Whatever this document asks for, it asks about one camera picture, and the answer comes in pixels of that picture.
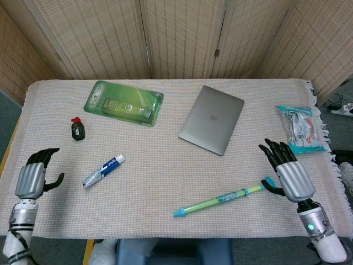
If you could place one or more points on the woven bamboo folding screen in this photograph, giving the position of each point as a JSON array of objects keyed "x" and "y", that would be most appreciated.
[{"x": 179, "y": 36}]

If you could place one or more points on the green blue toy syringe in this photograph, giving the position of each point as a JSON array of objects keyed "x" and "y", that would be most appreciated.
[{"x": 220, "y": 199}]

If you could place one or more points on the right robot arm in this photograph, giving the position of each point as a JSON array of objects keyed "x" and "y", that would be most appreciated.
[{"x": 317, "y": 223}]

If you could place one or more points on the white power strip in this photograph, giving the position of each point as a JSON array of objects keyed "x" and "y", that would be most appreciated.
[{"x": 343, "y": 110}]

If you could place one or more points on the green blister pack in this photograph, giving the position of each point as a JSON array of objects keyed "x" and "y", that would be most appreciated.
[{"x": 121, "y": 103}]

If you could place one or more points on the small black bottle red cap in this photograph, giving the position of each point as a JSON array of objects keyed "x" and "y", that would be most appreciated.
[{"x": 78, "y": 132}]

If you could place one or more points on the blue white toothpaste tube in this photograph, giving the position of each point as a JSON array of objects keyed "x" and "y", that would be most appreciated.
[{"x": 104, "y": 169}]

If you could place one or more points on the pink woven tablecloth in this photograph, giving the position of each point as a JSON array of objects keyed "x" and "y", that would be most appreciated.
[{"x": 154, "y": 154}]

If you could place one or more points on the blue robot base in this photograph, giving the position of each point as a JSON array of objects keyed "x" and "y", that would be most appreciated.
[{"x": 176, "y": 252}]

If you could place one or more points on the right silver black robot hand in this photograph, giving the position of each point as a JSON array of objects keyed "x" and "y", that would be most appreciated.
[{"x": 295, "y": 179}]

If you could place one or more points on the teal plastic snack bag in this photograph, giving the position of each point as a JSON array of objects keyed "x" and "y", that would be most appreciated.
[{"x": 302, "y": 129}]

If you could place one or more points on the black box by sneaker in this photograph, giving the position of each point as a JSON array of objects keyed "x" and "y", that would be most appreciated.
[{"x": 343, "y": 156}]

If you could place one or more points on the white sneaker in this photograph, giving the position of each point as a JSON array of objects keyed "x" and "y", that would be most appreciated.
[{"x": 347, "y": 174}]

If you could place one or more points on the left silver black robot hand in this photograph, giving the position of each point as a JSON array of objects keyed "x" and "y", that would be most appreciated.
[{"x": 30, "y": 179}]

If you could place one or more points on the grey closed laptop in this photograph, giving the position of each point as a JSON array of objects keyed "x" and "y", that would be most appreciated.
[{"x": 211, "y": 120}]

